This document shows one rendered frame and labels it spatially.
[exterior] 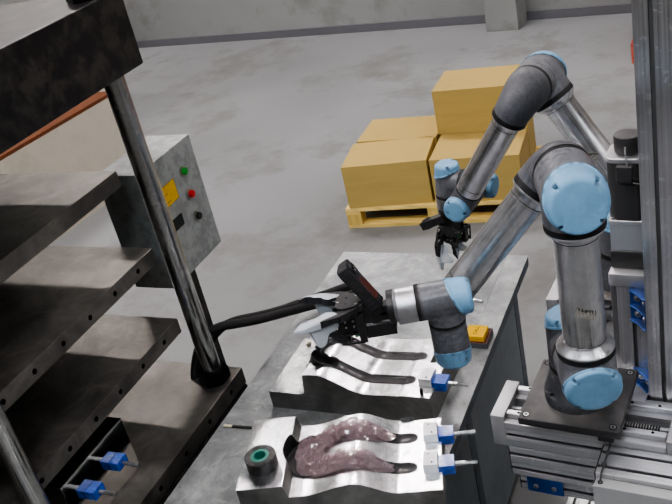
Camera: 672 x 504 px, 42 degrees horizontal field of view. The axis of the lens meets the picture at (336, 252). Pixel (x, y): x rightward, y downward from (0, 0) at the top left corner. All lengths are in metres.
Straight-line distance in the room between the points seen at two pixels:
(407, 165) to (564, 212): 3.42
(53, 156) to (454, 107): 2.74
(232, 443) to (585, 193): 1.35
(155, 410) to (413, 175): 2.63
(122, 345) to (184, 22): 7.98
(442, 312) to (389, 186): 3.38
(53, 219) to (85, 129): 4.14
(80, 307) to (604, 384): 1.35
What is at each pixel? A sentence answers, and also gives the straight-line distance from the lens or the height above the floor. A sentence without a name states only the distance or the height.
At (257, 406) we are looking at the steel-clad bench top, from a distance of 2.66.
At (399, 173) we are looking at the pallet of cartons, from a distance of 5.02.
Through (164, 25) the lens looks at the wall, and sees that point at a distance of 10.64.
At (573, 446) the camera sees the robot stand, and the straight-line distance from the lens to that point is 2.13.
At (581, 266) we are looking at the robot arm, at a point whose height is 1.49.
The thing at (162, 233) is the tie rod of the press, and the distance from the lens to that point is 2.56.
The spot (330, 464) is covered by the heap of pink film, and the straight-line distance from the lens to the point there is 2.24.
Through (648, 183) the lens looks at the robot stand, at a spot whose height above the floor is 1.51.
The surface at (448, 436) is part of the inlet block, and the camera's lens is 2.29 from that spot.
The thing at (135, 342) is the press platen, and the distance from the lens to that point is 2.68.
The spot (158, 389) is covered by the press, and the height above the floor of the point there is 0.79.
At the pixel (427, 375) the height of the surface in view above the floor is 0.92.
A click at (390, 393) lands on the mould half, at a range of 2.43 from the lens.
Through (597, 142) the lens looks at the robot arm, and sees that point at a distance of 2.45.
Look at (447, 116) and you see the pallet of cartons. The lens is 5.21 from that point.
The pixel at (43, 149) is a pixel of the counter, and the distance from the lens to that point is 6.21.
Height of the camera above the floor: 2.38
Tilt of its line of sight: 28 degrees down
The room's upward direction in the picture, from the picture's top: 13 degrees counter-clockwise
